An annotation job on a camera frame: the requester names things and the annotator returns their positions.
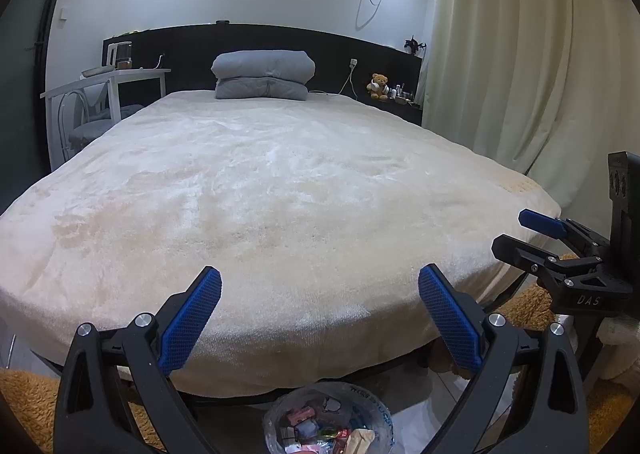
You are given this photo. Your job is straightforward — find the wire chair grey cushion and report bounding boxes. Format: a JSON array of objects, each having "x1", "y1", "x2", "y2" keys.
[{"x1": 57, "y1": 84, "x2": 146, "y2": 159}]

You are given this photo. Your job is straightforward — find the white desk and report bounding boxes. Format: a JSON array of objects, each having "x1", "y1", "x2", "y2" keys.
[{"x1": 40, "y1": 68, "x2": 172, "y2": 172}]

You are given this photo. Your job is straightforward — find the grey pillow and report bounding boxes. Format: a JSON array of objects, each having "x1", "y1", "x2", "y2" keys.
[{"x1": 215, "y1": 76, "x2": 309, "y2": 101}]

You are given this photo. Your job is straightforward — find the white electric kettle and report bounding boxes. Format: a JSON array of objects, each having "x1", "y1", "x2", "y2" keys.
[{"x1": 103, "y1": 41, "x2": 133, "y2": 70}]

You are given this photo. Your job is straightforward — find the person's right hand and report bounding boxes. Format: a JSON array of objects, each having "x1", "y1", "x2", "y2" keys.
[{"x1": 597, "y1": 319, "x2": 640, "y2": 381}]

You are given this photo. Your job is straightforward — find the black headboard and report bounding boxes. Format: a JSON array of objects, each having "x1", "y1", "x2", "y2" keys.
[{"x1": 102, "y1": 24, "x2": 423, "y2": 127}]

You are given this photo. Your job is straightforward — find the brown teddy bear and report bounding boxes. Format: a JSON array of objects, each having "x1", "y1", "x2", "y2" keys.
[{"x1": 366, "y1": 74, "x2": 391, "y2": 101}]

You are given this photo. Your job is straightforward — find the grey folded quilt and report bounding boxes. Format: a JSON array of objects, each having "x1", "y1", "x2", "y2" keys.
[{"x1": 211, "y1": 50, "x2": 317, "y2": 84}]

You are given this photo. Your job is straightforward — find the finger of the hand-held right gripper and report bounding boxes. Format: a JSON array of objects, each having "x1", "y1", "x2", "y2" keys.
[
  {"x1": 517, "y1": 208, "x2": 611, "y2": 259},
  {"x1": 491, "y1": 234, "x2": 608, "y2": 285}
]

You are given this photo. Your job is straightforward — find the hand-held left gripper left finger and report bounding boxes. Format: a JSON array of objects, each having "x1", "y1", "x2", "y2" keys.
[{"x1": 52, "y1": 265, "x2": 223, "y2": 454}]

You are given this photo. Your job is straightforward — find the frosted glass door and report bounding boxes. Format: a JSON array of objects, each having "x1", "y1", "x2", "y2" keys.
[{"x1": 0, "y1": 0, "x2": 76, "y2": 185}]

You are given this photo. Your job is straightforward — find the cream curtain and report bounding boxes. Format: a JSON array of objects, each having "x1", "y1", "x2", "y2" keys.
[{"x1": 415, "y1": 0, "x2": 640, "y2": 215}]

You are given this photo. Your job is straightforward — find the white charging cable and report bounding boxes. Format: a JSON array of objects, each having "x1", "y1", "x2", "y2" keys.
[{"x1": 310, "y1": 64, "x2": 357, "y2": 99}]

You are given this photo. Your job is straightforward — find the large pink bear-print box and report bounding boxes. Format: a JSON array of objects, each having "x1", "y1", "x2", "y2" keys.
[{"x1": 286, "y1": 408, "x2": 317, "y2": 430}]

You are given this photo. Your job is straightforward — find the brown cardboard piece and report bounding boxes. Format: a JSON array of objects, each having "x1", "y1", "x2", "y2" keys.
[{"x1": 350, "y1": 429, "x2": 377, "y2": 454}]

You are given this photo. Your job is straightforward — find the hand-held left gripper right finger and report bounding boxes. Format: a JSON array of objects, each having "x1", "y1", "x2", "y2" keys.
[{"x1": 419, "y1": 264, "x2": 591, "y2": 454}]

